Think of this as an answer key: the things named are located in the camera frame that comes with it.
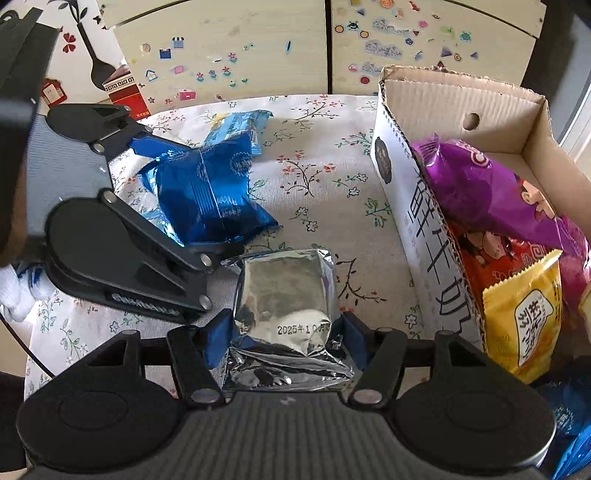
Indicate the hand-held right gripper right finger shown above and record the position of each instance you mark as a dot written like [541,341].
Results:
[352,339]

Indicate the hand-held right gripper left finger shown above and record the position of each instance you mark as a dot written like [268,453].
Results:
[217,339]

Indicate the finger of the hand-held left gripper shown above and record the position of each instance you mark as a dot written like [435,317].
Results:
[120,137]
[152,226]

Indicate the blue foil snack packet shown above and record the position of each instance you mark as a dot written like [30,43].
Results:
[217,194]

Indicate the silver foil snack packet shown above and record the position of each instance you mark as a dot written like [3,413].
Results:
[281,295]

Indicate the cardboard box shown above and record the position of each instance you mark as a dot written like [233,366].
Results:
[415,221]

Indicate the small yellow snack packet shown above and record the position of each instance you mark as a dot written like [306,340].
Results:
[531,318]

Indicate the purple cartoon snack packet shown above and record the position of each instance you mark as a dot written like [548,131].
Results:
[485,194]

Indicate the red gift box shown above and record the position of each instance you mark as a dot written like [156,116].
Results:
[127,99]

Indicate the light blue snack packet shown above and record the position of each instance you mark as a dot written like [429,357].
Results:
[240,127]

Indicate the red cartoon snack packet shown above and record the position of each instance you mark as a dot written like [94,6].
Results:
[489,258]

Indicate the cabinet with stickers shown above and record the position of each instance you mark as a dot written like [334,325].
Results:
[277,46]

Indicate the floral tablecloth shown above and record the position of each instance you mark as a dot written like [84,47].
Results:
[323,138]

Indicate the blue patterned snack packet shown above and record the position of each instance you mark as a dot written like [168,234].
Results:
[570,429]

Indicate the red house wall decal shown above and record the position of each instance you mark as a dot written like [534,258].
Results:
[46,90]

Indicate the black vase wall decal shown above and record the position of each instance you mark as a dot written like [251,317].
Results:
[99,69]

